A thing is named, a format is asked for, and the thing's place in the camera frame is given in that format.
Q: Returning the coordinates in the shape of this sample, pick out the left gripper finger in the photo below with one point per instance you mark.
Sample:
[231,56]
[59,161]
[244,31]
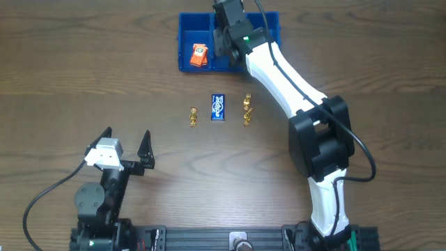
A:
[104,134]
[146,153]

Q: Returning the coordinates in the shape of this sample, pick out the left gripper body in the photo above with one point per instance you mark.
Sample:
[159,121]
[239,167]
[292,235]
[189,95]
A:
[132,168]

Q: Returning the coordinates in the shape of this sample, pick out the orange candy box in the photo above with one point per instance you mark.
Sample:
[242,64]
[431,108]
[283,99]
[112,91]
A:
[196,62]
[200,51]

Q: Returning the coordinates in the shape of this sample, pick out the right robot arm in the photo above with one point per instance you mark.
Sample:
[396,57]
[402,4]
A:
[278,76]

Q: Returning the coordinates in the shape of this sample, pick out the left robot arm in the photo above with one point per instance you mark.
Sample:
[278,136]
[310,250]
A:
[104,198]

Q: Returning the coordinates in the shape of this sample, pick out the gold wrapped candy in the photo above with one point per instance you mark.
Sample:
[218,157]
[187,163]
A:
[248,117]
[247,101]
[193,116]

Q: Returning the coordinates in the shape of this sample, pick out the blue candy pack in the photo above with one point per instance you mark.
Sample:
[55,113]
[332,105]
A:
[217,107]

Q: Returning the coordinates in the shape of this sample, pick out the blue tray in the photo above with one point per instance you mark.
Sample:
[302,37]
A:
[188,38]

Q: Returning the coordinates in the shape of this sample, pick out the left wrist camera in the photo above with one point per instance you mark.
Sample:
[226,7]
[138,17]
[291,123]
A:
[104,153]

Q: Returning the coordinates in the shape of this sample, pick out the mounting rail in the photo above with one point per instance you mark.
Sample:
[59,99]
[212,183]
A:
[202,238]

